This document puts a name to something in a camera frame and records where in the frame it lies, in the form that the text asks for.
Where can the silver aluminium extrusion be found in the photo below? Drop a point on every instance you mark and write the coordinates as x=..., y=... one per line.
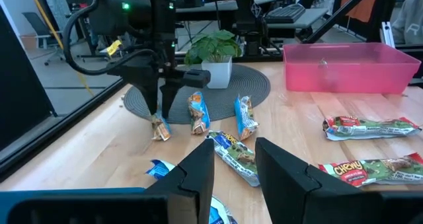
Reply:
x=387, y=34

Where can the blue plastic bin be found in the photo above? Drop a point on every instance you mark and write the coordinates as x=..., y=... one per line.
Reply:
x=66, y=194

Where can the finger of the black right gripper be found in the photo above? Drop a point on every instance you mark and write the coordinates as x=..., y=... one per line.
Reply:
x=148, y=96
x=168, y=98

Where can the yellow tag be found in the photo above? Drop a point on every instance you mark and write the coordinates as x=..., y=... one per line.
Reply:
x=114, y=47

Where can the grey office desk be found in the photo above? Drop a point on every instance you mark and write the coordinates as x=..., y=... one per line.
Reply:
x=310, y=19
x=205, y=7

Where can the pink plastic bin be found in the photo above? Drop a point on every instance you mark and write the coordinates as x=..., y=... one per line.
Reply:
x=347, y=72

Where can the grey office chair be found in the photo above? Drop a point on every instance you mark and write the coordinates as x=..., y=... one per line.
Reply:
x=36, y=24

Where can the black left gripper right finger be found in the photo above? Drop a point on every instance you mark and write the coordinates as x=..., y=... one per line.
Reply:
x=284, y=191

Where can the grey round woven mat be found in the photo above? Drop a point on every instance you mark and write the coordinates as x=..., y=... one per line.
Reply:
x=238, y=85

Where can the green leafy vegetable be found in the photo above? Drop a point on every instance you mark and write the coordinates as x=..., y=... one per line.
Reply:
x=216, y=72

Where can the orange panel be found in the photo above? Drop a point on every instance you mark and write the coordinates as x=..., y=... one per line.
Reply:
x=363, y=12

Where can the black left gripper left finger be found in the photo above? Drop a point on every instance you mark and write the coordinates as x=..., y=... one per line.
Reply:
x=191, y=191

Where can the blue green Chewy granola bar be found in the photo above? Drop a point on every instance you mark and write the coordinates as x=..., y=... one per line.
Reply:
x=158, y=169
x=234, y=154
x=218, y=214

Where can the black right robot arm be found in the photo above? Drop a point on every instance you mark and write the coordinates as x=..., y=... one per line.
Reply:
x=162, y=19

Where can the black computer case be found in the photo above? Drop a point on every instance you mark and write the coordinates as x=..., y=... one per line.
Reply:
x=20, y=85

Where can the green red Chewy granola bar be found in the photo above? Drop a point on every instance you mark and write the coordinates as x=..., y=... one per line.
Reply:
x=370, y=128
x=370, y=171

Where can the person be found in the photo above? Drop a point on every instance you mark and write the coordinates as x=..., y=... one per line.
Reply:
x=409, y=22

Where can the black computer keyboard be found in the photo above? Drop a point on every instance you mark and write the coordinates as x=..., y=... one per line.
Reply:
x=285, y=14

